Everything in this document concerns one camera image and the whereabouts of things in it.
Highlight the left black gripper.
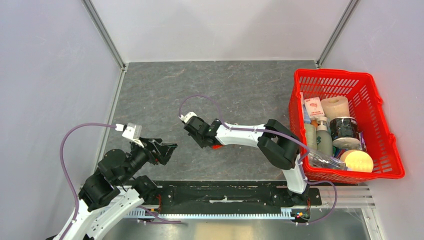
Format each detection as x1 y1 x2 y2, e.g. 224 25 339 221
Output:
118 136 178 185

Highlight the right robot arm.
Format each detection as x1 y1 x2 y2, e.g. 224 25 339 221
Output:
179 112 309 205

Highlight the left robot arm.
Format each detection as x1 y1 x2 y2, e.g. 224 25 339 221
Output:
51 138 178 240

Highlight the grey green bottle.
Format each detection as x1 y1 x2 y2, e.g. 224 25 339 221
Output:
304 123 317 150

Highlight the clear plastic bottle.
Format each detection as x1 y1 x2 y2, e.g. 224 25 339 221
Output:
308 149 349 171

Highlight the white red carton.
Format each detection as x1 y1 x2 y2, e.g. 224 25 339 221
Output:
304 97 325 121

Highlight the green soap dispenser bottle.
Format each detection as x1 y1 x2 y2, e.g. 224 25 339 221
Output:
316 116 333 156

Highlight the toilet paper roll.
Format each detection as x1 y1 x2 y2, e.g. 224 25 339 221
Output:
321 96 350 121

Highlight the yellow round sponge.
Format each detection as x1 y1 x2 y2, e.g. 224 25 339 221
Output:
340 149 374 173

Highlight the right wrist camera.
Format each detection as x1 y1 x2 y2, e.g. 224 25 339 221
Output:
179 111 197 124

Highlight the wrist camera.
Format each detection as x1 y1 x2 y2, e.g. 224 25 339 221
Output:
179 111 197 124
122 122 144 148

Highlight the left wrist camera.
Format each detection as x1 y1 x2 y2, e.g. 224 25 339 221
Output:
122 122 144 148

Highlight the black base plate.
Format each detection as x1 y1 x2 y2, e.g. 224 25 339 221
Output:
142 180 323 215

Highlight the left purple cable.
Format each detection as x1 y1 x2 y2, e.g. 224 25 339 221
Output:
59 123 117 240

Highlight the purple cable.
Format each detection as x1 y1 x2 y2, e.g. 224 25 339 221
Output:
178 95 338 225
59 123 117 240

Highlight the left aluminium frame post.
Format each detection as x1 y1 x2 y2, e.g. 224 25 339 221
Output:
82 0 126 70

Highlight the aluminium frame post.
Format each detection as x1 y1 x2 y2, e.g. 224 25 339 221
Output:
82 0 126 70
315 0 360 69

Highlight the white cable duct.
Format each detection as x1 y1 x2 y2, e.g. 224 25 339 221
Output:
123 207 307 221

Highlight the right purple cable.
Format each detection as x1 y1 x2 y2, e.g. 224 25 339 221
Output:
178 95 338 225

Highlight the right aluminium frame post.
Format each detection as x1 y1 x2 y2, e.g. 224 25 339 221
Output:
315 0 360 69

